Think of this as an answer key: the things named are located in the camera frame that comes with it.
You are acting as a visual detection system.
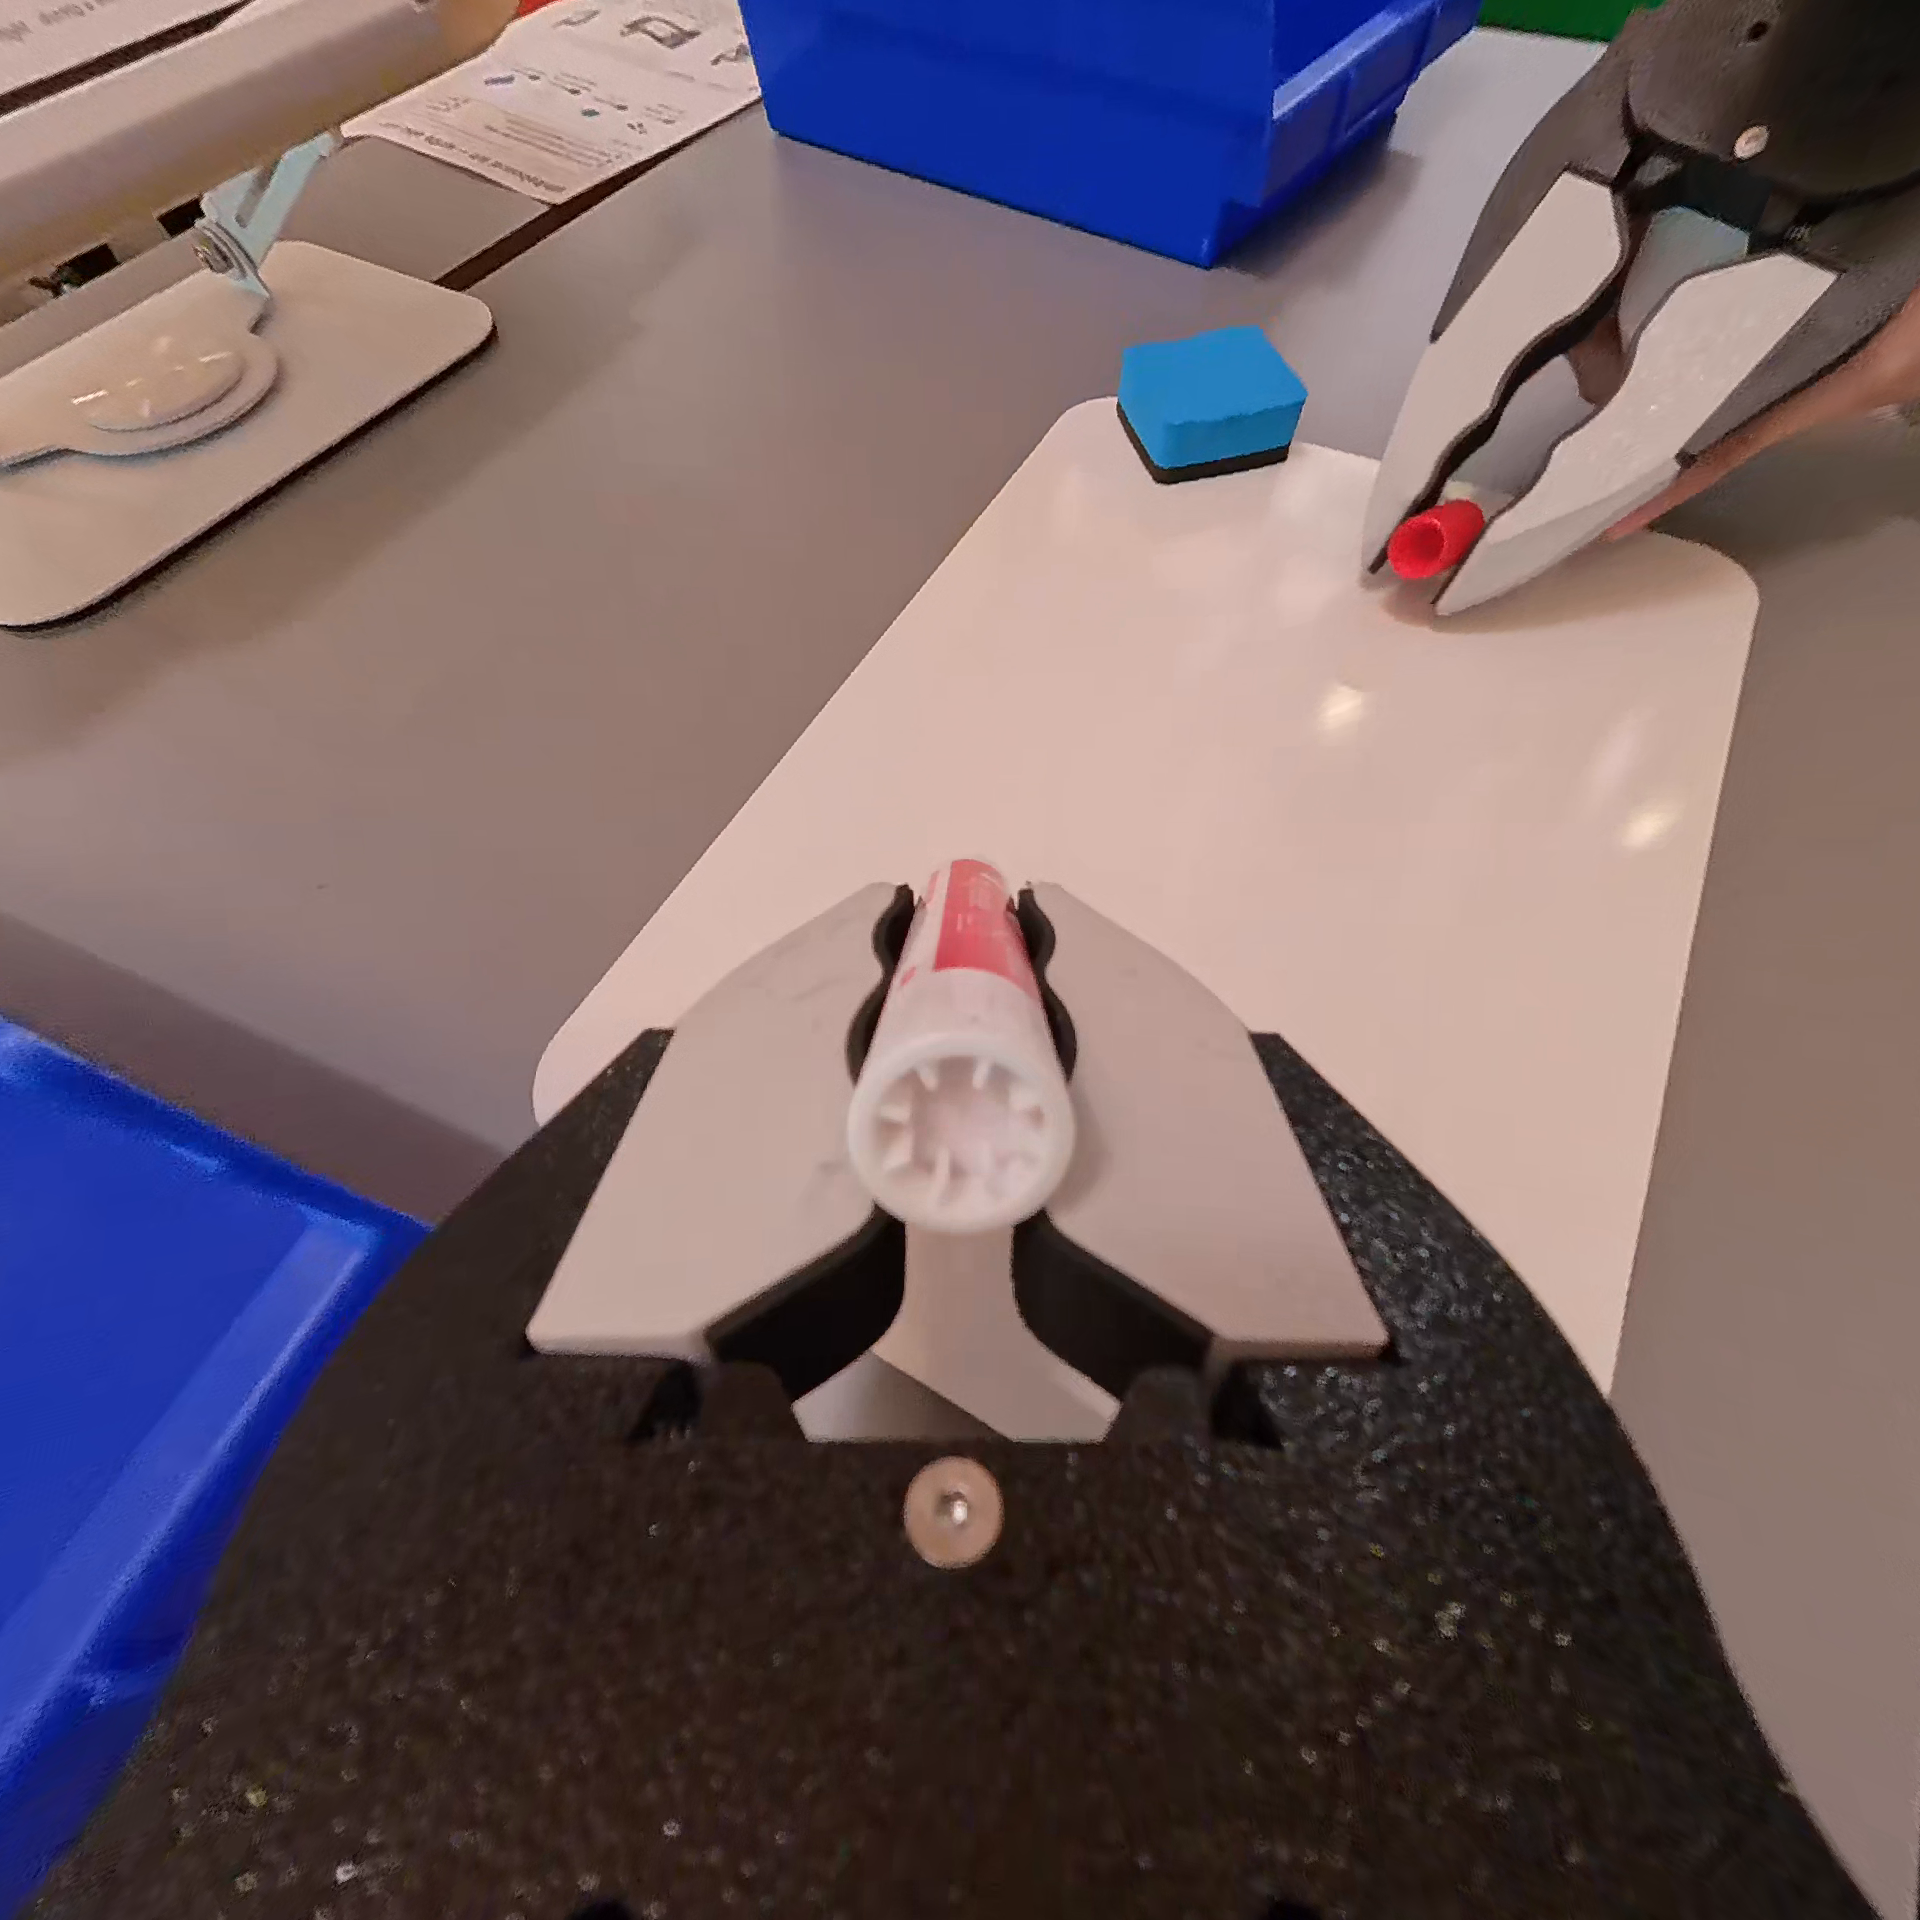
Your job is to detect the white whiteboard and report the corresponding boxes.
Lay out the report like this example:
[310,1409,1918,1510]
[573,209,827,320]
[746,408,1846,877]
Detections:
[531,398,1759,1442]

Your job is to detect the white tablet stand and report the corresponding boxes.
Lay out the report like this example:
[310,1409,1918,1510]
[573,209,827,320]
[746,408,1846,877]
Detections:
[0,133,496,634]

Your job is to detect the printed instruction sheet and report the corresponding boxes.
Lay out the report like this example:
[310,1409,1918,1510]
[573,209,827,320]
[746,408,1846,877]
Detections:
[345,0,767,209]

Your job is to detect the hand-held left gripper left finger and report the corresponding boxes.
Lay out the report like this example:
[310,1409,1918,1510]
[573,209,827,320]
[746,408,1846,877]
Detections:
[526,883,912,1405]

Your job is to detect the red whiteboard marker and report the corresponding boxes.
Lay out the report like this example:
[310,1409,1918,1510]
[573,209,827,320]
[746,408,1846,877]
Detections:
[842,857,1079,1234]

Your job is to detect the blue plastic bin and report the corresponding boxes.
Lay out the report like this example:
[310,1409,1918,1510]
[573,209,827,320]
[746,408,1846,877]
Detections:
[0,1017,433,1871]
[738,0,1482,273]

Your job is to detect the person's right hand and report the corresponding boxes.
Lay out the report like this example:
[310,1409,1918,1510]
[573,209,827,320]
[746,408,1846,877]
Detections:
[1598,287,1920,543]

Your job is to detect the red marker cap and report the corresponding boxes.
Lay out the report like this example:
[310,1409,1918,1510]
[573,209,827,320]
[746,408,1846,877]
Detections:
[1382,499,1490,585]

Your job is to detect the blue whiteboard eraser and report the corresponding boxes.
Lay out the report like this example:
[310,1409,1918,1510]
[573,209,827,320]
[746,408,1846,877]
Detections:
[1118,326,1310,488]

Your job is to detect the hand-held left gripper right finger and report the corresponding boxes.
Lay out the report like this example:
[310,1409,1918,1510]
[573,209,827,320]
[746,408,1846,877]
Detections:
[1018,883,1390,1415]

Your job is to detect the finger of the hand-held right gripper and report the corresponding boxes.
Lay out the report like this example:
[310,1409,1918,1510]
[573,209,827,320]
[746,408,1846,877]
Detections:
[1361,168,1635,578]
[1431,210,1845,621]

